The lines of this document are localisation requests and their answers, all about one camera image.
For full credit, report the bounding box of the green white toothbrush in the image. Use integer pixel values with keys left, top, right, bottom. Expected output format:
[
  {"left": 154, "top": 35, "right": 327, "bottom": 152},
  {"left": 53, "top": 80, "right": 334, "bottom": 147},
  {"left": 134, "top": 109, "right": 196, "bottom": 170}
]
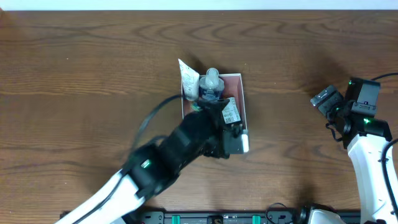
[{"left": 190, "top": 102, "right": 202, "bottom": 112}]

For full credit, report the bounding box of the white box pink interior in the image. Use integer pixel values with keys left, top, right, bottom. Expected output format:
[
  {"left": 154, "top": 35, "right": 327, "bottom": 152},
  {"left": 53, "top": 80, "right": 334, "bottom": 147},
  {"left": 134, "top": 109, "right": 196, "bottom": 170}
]
[{"left": 182, "top": 73, "right": 248, "bottom": 141}]

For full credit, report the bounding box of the white conditioner tube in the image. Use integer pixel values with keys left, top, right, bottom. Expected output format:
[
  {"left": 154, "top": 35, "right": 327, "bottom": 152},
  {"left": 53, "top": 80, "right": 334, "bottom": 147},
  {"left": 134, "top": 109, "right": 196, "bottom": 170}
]
[{"left": 178, "top": 59, "right": 200, "bottom": 101}]

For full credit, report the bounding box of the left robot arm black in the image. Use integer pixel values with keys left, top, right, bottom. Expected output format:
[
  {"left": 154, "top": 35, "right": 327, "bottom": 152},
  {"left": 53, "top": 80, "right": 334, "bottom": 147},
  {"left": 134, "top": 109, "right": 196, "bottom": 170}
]
[{"left": 59, "top": 98, "right": 248, "bottom": 223}]

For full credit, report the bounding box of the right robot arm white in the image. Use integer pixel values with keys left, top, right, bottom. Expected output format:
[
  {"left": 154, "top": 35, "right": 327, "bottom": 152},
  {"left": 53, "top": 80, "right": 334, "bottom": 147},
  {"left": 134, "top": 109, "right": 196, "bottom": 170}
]
[{"left": 311, "top": 78, "right": 397, "bottom": 223}]

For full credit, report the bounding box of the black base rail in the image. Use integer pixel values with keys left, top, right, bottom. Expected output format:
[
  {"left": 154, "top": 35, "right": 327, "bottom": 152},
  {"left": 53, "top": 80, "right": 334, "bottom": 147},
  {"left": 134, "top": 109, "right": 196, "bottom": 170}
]
[{"left": 136, "top": 202, "right": 363, "bottom": 224}]

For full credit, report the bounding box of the clear pump soap bottle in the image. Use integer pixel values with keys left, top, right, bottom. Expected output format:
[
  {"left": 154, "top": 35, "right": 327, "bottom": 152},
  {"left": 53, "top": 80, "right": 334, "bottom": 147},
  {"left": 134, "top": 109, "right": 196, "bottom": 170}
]
[{"left": 199, "top": 68, "right": 224, "bottom": 101}]

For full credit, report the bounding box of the green soap box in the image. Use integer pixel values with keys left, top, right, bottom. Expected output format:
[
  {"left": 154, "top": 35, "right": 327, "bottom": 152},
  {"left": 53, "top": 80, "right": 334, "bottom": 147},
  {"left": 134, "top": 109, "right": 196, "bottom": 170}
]
[{"left": 222, "top": 97, "right": 241, "bottom": 124}]

